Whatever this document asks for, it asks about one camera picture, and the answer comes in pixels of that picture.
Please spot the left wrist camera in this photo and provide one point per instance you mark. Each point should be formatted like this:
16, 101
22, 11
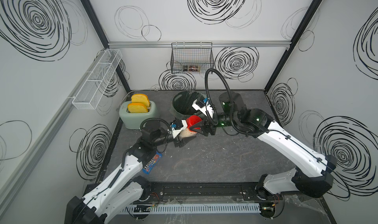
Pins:
177, 126

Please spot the black left corner post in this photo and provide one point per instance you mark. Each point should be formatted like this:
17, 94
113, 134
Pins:
103, 38

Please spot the black wire wall basket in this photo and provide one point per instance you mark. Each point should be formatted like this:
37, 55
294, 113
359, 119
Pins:
202, 57

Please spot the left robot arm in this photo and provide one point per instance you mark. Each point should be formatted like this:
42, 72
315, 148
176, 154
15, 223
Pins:
123, 186

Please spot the blue candy bag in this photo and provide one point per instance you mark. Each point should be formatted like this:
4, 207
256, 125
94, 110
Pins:
151, 164

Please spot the black corner frame post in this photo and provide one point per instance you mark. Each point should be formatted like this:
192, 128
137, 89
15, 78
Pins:
296, 37

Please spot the aluminium wall rail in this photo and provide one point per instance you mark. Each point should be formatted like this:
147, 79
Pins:
198, 44

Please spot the black bin with green bag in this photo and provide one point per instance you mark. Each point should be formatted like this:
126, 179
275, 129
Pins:
181, 106

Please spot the white wire wall shelf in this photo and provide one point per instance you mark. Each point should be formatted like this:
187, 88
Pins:
94, 87

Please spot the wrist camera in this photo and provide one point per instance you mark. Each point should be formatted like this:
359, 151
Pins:
177, 126
204, 106

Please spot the yellow toast slice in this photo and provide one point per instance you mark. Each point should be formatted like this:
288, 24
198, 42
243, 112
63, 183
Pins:
136, 107
141, 98

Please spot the yellow toast slice back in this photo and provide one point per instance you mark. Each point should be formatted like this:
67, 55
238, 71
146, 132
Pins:
141, 98

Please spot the red jar lid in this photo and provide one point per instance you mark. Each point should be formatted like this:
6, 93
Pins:
192, 120

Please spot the white slotted cable duct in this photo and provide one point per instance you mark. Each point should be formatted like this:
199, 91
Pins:
216, 208

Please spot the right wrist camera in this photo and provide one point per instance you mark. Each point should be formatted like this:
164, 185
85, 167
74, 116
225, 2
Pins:
204, 106

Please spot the yellow toast slice front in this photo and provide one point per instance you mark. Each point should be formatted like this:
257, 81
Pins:
136, 107

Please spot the clear oatmeal jar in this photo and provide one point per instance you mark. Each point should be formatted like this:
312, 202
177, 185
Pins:
187, 133

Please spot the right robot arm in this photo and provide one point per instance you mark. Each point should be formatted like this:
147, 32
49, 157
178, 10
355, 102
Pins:
312, 173

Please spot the small jar in basket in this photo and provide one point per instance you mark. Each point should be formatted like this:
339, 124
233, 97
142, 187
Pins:
191, 68

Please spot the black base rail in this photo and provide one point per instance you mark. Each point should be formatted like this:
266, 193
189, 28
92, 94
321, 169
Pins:
163, 191

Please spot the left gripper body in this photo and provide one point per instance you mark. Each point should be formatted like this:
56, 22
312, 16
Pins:
176, 142

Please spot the green toaster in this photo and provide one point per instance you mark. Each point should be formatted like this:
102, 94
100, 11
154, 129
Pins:
134, 120

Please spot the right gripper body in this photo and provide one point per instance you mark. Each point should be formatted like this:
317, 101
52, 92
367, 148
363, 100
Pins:
210, 126

